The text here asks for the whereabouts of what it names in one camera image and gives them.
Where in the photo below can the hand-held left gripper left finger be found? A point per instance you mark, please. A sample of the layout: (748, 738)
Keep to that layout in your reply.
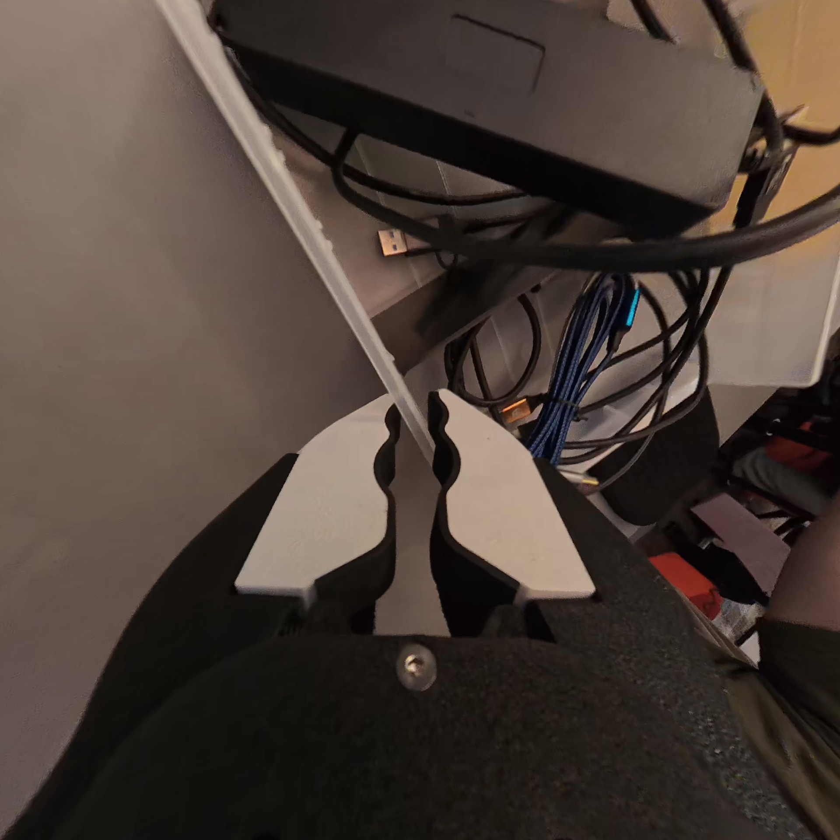
(328, 518)

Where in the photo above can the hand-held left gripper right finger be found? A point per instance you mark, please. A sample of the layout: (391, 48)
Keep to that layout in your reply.
(512, 518)

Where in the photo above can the clear plastic bin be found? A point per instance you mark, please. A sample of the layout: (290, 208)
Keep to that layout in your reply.
(761, 328)

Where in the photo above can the short black usb hub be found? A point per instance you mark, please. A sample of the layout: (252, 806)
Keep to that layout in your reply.
(459, 98)

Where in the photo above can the black mesh wrist pad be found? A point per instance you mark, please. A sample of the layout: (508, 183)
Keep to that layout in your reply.
(669, 472)

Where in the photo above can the red box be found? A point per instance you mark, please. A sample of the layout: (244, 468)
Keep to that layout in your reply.
(682, 581)

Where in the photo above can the person's olive pants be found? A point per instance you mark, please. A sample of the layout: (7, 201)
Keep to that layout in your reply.
(800, 722)

